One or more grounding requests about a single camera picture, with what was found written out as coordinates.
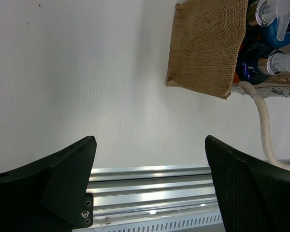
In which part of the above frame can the aluminium mounting rail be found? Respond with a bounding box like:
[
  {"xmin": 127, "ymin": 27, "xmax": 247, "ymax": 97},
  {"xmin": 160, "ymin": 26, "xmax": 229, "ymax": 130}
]
[{"xmin": 87, "ymin": 165, "xmax": 217, "ymax": 225}]

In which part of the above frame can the dark blue front pump bottle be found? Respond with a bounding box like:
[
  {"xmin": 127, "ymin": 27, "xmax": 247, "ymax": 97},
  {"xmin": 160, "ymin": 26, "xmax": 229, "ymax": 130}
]
[{"xmin": 235, "ymin": 42, "xmax": 290, "ymax": 85}]

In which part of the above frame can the burlap canvas tote bag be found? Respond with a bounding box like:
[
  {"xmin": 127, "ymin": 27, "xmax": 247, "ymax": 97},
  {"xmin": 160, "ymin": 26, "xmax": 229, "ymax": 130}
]
[{"xmin": 166, "ymin": 0, "xmax": 290, "ymax": 171}]

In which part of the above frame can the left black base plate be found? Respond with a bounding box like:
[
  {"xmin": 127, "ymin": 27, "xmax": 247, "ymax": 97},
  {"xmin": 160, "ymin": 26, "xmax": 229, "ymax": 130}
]
[{"xmin": 81, "ymin": 193, "xmax": 93, "ymax": 228}]

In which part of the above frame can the light blue pump bottle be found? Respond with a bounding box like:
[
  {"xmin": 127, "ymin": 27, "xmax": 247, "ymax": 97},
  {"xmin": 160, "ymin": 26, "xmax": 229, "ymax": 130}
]
[{"xmin": 255, "ymin": 0, "xmax": 290, "ymax": 48}]

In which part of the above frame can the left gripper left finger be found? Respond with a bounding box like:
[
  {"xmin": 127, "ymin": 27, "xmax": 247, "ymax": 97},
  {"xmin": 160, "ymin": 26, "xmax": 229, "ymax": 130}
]
[{"xmin": 0, "ymin": 136, "xmax": 97, "ymax": 232}]

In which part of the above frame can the slotted grey cable duct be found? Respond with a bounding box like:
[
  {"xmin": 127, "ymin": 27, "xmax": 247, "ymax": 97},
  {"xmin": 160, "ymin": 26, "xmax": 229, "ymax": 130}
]
[{"xmin": 77, "ymin": 212, "xmax": 225, "ymax": 232}]

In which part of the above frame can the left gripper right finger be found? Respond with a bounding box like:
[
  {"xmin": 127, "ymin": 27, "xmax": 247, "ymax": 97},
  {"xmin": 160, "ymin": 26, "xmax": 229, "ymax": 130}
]
[{"xmin": 205, "ymin": 135, "xmax": 290, "ymax": 232}]

